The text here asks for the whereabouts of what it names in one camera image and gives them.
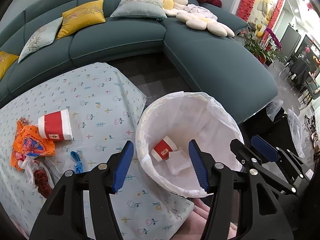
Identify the white paper towel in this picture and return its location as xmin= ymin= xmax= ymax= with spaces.
xmin=165 ymin=150 xmax=191 ymax=176

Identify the red white paper cup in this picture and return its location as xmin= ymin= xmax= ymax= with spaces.
xmin=37 ymin=109 xmax=73 ymax=141
xmin=151 ymin=136 xmax=178 ymax=162

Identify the orange plastic snack wrapper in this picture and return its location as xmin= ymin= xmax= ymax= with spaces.
xmin=10 ymin=118 xmax=55 ymax=171

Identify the white glove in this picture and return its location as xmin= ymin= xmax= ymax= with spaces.
xmin=18 ymin=156 xmax=54 ymax=188

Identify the white lined trash bin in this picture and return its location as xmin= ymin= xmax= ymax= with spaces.
xmin=135 ymin=92 xmax=243 ymax=198

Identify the pink hair scrunchie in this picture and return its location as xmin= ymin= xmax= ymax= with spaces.
xmin=33 ymin=170 xmax=52 ymax=199

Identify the pink fluffy blanket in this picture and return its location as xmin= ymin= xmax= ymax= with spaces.
xmin=171 ymin=198 xmax=217 ymax=240

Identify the potted orchid plant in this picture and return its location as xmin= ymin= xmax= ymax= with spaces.
xmin=239 ymin=22 xmax=285 ymax=66

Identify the daisy flower pillow lower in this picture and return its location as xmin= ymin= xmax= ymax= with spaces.
xmin=176 ymin=4 xmax=235 ymax=38

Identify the yellow cushion left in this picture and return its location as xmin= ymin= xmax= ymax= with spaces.
xmin=0 ymin=51 xmax=19 ymax=80

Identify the yellow cushion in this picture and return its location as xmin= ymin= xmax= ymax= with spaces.
xmin=56 ymin=0 xmax=106 ymax=40
xmin=0 ymin=51 xmax=19 ymax=80

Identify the grey green cushion left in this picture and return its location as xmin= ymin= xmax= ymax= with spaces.
xmin=18 ymin=17 xmax=63 ymax=63

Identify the grey green cushion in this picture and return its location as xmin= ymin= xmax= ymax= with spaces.
xmin=18 ymin=17 xmax=63 ymax=63
xmin=110 ymin=0 xmax=167 ymax=20

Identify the grey green cushion right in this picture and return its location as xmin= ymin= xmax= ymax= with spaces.
xmin=110 ymin=0 xmax=167 ymax=20

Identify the dark green sectional sofa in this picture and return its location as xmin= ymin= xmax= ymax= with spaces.
xmin=1 ymin=0 xmax=278 ymax=122

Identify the yellow cushion centre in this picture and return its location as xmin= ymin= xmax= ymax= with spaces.
xmin=56 ymin=0 xmax=106 ymax=40

